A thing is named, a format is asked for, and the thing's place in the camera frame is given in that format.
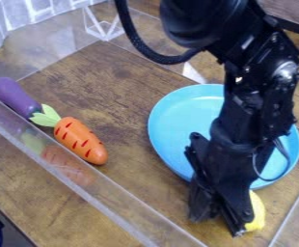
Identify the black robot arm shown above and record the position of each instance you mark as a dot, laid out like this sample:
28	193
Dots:
261	59

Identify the grey patterned curtain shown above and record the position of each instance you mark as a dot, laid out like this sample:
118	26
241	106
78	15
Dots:
24	12

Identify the blue round tray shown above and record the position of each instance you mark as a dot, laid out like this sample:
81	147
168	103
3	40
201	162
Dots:
186	111

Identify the clear acrylic corner bracket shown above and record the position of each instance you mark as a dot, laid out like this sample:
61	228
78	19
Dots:
102	22

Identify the yellow toy lemon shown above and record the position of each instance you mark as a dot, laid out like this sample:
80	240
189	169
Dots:
258	222

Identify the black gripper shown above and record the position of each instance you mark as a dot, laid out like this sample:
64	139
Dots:
230	159

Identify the purple toy eggplant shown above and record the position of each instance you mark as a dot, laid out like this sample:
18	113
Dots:
15	97

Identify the clear acrylic front barrier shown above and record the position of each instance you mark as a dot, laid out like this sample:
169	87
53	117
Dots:
146	224

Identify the orange toy carrot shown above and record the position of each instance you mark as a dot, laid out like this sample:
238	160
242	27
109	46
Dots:
73	134

